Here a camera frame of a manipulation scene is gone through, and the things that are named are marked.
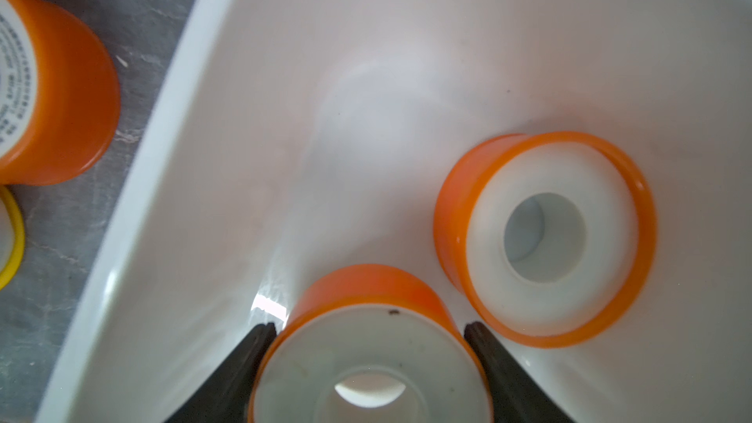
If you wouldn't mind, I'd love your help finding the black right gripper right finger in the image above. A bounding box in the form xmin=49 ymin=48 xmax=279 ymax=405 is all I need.
xmin=463 ymin=321 xmax=573 ymax=423

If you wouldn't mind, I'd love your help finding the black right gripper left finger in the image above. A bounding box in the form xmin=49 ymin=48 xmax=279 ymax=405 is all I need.
xmin=166 ymin=323 xmax=277 ymax=422

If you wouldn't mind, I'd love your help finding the orange sealing tape roll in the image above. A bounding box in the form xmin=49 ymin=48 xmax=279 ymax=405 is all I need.
xmin=1 ymin=0 xmax=121 ymax=186
xmin=433 ymin=131 xmax=658 ymax=349
xmin=247 ymin=264 xmax=494 ymax=422

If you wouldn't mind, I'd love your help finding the yellow sealing tape roll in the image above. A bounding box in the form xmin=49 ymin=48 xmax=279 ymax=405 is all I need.
xmin=0 ymin=186 xmax=25 ymax=289

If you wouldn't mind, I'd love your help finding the white storage box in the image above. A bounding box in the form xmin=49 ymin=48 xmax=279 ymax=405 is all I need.
xmin=37 ymin=0 xmax=751 ymax=422

